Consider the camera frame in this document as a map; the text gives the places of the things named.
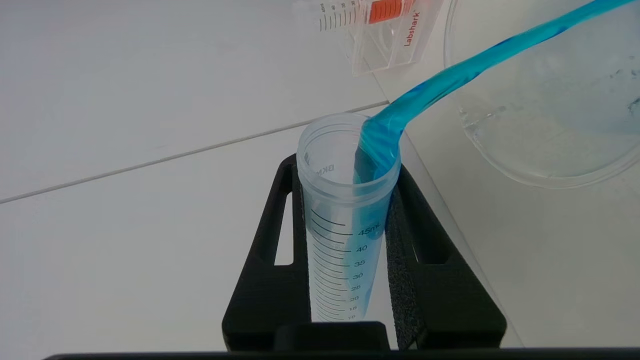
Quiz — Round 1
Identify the clear graduated plastic test tube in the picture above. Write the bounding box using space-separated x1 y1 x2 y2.
296 113 402 323

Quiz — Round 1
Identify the test tube with orange pigment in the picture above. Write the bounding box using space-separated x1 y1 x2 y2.
295 0 418 32

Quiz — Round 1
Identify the clear acrylic test tube rack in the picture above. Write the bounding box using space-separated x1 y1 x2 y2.
345 0 445 77

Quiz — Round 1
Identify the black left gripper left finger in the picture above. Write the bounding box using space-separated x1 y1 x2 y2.
222 154 313 351

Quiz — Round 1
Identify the blue pigment liquid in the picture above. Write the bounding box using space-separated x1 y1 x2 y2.
352 0 640 201

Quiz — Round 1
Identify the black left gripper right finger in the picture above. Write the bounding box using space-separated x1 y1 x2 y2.
385 162 507 350

